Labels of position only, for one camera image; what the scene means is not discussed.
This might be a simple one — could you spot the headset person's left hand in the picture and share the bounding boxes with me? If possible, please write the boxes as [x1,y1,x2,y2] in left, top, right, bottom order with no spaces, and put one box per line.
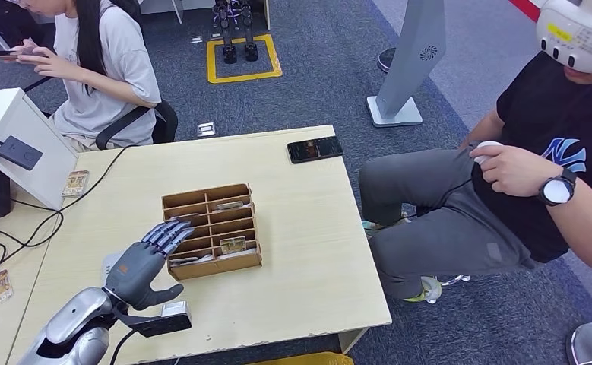
[469,144,553,198]

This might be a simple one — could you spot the person's right hand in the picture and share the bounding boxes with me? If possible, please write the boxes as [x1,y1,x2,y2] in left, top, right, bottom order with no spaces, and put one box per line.
[8,38,40,56]

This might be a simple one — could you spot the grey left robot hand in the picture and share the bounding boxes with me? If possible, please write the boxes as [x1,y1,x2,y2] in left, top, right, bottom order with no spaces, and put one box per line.
[104,219,196,312]

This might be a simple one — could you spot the person's left hand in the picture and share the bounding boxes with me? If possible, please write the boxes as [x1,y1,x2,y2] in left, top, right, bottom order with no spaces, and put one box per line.
[16,50,78,83]

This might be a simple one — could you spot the white handheld controller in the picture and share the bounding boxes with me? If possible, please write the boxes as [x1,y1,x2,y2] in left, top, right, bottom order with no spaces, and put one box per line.
[471,140,504,166]

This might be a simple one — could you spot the printed card with green picture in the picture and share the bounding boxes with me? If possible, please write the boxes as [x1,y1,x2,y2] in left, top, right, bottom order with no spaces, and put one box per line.
[61,170,90,198]

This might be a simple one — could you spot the grey card reader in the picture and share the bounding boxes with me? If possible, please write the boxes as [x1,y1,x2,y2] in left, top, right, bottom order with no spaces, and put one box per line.
[99,252,125,289]

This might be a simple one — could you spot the person wearing VR headset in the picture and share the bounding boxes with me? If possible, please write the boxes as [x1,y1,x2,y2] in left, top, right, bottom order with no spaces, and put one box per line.
[358,0,592,306]

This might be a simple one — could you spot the white key cards stack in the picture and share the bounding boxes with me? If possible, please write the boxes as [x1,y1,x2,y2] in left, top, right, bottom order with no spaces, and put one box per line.
[170,255,215,268]

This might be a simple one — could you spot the person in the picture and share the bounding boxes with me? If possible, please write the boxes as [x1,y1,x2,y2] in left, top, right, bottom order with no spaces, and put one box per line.
[0,0,163,152]

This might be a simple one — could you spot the wooden slotted card organizer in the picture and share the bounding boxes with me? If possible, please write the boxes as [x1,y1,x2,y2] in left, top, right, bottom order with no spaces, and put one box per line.
[161,183,264,282]

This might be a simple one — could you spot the upright printed key card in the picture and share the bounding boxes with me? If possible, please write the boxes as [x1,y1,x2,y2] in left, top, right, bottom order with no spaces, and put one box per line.
[219,236,247,256]

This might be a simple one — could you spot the white key card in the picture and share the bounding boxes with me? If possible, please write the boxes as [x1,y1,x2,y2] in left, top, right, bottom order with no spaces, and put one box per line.
[217,249,258,260]

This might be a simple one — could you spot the black cabinet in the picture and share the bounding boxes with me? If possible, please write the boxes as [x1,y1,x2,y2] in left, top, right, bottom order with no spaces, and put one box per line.
[0,0,43,49]

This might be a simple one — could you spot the black wristwatch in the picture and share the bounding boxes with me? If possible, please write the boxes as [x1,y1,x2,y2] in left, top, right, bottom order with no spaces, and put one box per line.
[537,167,578,208]

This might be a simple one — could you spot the white slanted console stand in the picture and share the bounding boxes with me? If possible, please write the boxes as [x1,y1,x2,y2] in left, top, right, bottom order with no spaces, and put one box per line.
[0,87,79,211]

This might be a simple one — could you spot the black square pad device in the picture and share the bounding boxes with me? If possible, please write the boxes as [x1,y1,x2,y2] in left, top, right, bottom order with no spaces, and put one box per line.
[0,135,44,171]

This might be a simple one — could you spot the white desk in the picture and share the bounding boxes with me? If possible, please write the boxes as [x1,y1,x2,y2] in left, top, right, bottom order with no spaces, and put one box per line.
[129,0,271,31]

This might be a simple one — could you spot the chrome chair base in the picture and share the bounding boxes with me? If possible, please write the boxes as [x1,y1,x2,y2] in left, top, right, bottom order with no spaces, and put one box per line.
[438,274,472,287]

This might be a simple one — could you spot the black office chair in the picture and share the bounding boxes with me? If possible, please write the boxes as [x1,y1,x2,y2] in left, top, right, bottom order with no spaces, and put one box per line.
[24,75,179,151]

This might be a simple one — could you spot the white VR headset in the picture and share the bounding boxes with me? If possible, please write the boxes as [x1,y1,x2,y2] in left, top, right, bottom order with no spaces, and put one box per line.
[535,0,592,75]

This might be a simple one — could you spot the grey kiosk stand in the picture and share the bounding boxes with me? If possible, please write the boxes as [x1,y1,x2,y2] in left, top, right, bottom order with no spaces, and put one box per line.
[366,0,447,129]

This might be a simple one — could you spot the black round floor object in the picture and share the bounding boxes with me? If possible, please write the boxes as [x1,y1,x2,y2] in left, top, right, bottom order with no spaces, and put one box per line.
[376,46,398,75]

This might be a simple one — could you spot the black standing robot legs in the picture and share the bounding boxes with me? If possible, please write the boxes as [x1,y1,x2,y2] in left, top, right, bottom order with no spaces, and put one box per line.
[211,0,260,65]

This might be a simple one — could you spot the yellow floor tape square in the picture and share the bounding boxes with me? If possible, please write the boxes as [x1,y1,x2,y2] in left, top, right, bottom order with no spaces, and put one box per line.
[206,33,283,84]

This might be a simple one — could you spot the yellow floor tape strip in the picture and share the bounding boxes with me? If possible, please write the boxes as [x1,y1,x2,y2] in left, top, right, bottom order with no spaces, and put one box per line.
[252,352,354,365]

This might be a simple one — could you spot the black smartphone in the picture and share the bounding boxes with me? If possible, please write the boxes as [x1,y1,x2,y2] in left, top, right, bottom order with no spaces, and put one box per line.
[286,135,345,165]

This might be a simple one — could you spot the wooden desk side panel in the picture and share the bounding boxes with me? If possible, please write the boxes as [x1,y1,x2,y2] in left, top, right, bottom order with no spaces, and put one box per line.
[338,329,369,355]

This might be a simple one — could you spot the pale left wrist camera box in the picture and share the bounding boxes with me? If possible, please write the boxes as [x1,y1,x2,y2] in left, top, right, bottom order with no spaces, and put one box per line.
[116,300,193,338]

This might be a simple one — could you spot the long black desk cable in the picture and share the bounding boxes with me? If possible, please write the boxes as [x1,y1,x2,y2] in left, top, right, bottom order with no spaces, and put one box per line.
[0,144,138,250]

